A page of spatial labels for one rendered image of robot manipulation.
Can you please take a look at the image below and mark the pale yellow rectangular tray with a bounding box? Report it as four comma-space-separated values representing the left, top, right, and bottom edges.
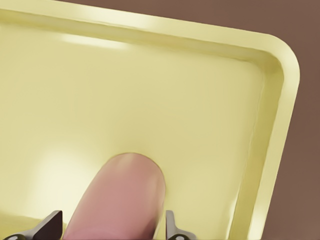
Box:
0, 7, 301, 240

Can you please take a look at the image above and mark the pink rounded oblong object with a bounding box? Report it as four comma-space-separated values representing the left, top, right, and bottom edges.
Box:
61, 152, 167, 240

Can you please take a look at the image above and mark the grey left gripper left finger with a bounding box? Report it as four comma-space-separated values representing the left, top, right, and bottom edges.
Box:
0, 210, 64, 240

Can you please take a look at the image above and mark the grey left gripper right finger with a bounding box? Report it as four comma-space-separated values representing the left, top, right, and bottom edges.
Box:
165, 209, 198, 240

